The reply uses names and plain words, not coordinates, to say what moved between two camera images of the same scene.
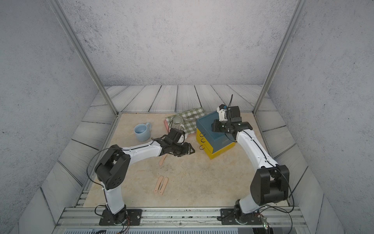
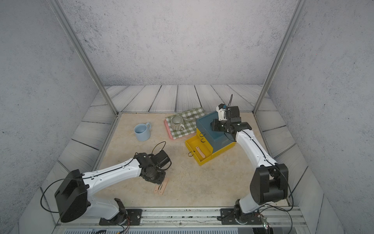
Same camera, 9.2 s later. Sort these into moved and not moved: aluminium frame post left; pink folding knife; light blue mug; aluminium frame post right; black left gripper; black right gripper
Moved: pink folding knife; black left gripper
Not moved: aluminium frame post left; aluminium frame post right; light blue mug; black right gripper
